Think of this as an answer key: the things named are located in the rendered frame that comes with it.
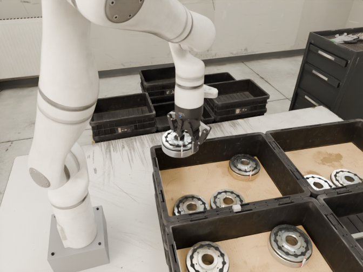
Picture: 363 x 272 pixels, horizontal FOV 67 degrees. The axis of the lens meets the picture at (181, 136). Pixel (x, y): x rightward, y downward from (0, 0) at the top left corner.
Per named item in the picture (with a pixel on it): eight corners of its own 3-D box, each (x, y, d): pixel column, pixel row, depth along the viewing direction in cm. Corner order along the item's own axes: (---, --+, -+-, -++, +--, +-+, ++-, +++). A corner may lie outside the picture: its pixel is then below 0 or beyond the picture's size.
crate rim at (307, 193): (164, 228, 67) (163, 222, 65) (149, 151, 90) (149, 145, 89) (310, 201, 74) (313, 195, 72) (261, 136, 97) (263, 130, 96)
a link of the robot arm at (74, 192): (54, 127, 63) (69, 178, 74) (20, 151, 56) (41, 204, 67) (87, 138, 61) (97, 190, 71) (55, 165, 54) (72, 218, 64)
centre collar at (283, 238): (287, 252, 67) (288, 251, 66) (277, 235, 70) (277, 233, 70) (305, 247, 67) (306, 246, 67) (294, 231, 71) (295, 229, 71)
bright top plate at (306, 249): (282, 265, 64) (283, 264, 64) (263, 229, 72) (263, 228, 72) (320, 256, 66) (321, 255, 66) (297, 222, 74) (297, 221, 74)
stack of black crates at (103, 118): (102, 178, 186) (88, 123, 160) (100, 151, 210) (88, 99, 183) (159, 167, 195) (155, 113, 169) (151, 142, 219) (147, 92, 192)
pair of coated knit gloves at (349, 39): (337, 45, 189) (339, 41, 187) (319, 38, 203) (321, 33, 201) (367, 42, 194) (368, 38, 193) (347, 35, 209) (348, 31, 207)
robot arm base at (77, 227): (65, 252, 74) (49, 214, 63) (62, 225, 81) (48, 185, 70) (100, 242, 77) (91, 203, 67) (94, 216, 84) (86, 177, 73)
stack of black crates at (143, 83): (149, 135, 227) (145, 85, 200) (142, 116, 250) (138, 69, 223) (195, 127, 236) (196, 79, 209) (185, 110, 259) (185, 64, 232)
